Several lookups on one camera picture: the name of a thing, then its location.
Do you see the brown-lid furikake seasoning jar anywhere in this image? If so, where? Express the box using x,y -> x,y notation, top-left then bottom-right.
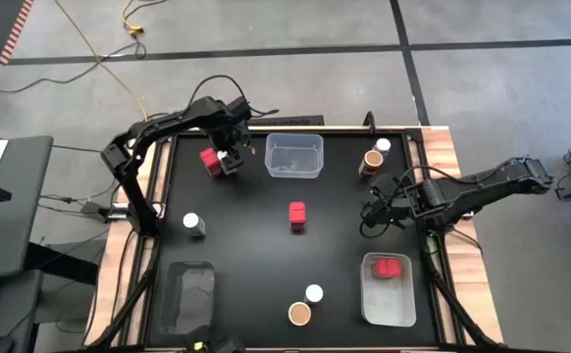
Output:
358,149 -> 385,180
286,301 -> 313,328

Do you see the long yellow cable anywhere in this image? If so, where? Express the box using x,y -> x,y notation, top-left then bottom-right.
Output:
52,0 -> 149,123

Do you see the black device with yellow tag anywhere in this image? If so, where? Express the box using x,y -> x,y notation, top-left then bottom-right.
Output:
184,334 -> 246,353

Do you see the frosted white plastic bin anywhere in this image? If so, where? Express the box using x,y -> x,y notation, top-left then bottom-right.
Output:
359,251 -> 418,328

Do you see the black desk base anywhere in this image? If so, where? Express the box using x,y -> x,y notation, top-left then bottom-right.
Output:
23,238 -> 101,286

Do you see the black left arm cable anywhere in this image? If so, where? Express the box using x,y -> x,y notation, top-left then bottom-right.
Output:
185,74 -> 281,119

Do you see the grey desk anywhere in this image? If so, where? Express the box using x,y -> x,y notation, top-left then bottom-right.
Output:
0,135 -> 55,281

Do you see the clear plastic bin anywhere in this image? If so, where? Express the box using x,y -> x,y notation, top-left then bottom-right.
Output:
264,132 -> 325,179
159,260 -> 217,335

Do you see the black floor cable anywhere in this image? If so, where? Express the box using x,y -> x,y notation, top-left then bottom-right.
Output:
0,39 -> 148,94

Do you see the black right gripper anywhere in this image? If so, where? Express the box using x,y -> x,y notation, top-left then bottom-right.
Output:
362,183 -> 422,232

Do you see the red spice tin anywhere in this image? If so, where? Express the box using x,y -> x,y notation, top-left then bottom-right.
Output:
372,257 -> 404,281
287,200 -> 308,233
198,147 -> 224,179

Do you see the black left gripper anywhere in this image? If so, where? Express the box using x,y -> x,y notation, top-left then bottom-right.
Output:
215,116 -> 254,177

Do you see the black power strip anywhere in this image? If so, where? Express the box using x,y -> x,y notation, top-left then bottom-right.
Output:
250,114 -> 326,127

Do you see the yellow cable with plug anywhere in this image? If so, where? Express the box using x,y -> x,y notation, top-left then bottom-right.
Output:
120,0 -> 169,36

